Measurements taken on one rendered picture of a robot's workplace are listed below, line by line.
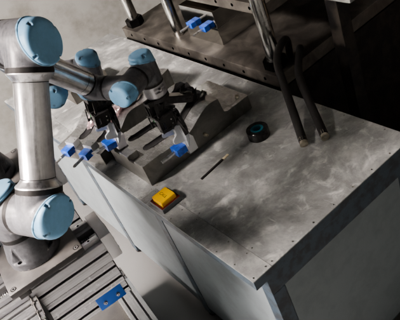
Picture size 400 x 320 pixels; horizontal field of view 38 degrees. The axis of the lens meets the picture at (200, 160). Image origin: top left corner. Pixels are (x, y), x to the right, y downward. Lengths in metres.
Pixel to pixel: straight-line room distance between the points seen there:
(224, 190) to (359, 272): 0.52
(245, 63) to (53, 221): 1.39
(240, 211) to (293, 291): 0.29
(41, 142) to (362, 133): 1.05
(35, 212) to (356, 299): 1.15
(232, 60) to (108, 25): 1.94
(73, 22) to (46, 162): 2.96
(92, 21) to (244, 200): 2.77
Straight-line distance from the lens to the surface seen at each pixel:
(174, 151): 1.96
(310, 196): 1.82
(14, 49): 1.44
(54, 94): 1.86
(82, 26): 4.40
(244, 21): 2.88
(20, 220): 1.50
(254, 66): 2.56
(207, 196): 1.95
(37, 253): 1.64
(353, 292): 2.08
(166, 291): 2.86
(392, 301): 2.32
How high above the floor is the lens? 2.03
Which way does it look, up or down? 36 degrees down
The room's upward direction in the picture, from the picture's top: 24 degrees counter-clockwise
